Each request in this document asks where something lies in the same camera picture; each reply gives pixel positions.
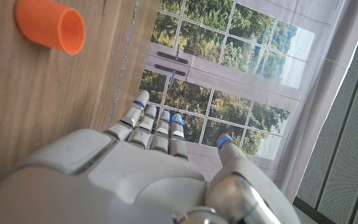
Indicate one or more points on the small orange toy cup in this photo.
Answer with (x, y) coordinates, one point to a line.
(42, 25)

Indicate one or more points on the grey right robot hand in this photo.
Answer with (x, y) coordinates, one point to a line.
(120, 180)

